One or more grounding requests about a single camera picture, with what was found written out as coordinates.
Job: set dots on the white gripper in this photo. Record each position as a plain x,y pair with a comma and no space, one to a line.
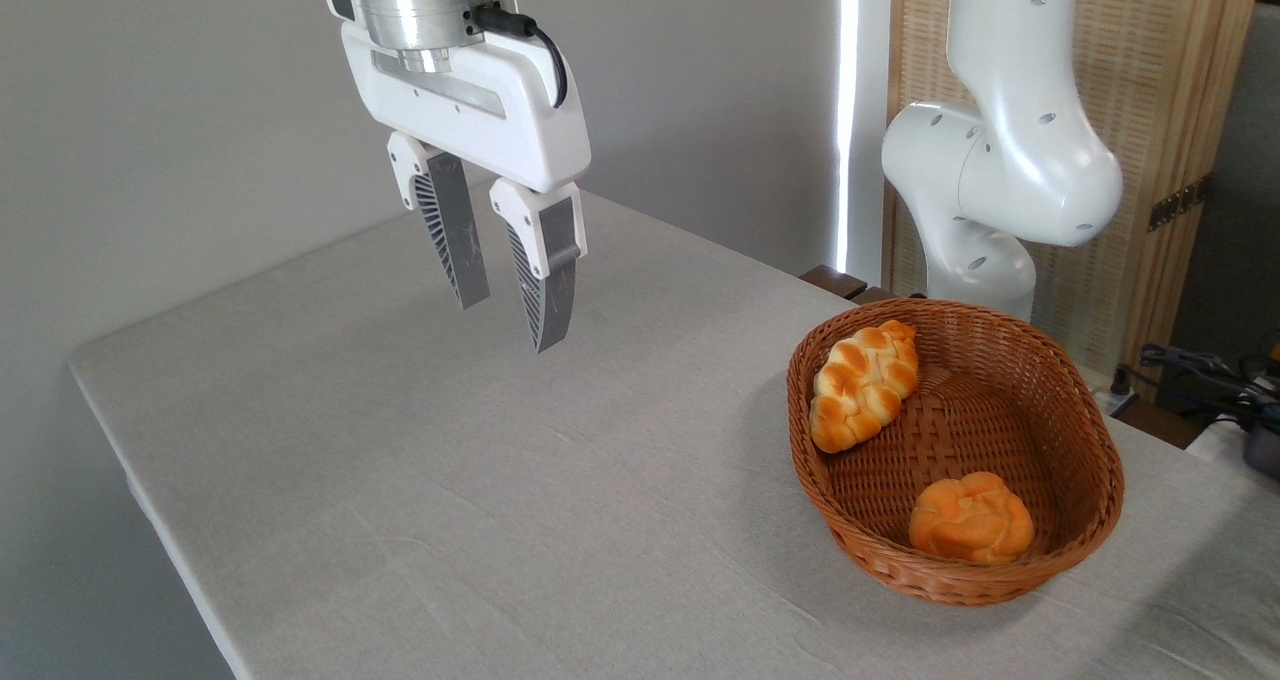
480,110

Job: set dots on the long braided bread loaf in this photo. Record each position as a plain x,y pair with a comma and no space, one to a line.
862,385

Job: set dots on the round orange bread bun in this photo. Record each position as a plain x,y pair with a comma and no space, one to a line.
970,520

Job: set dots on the grey tablecloth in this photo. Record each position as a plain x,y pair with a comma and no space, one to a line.
500,480

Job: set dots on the dark brown wooden furniture edge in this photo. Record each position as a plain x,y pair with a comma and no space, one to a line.
835,282

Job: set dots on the brown wicker basket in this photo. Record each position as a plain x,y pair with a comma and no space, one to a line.
960,430

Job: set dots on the dark metal screen hinge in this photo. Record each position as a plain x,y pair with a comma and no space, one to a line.
1176,205

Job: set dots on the bamboo folding screen wooden frame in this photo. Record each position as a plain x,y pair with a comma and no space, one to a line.
1150,60

